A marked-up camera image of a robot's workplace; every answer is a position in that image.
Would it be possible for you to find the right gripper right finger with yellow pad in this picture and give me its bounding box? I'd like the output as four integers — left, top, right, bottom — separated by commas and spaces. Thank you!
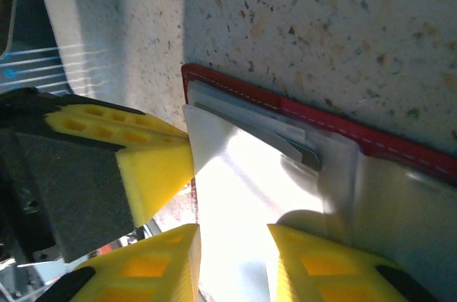
266, 223, 441, 302

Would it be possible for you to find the red card holder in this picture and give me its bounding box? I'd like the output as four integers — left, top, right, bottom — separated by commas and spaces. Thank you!
181, 63, 457, 302

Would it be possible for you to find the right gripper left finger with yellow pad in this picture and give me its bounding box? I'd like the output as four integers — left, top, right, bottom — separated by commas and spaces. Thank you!
46, 222, 201, 302

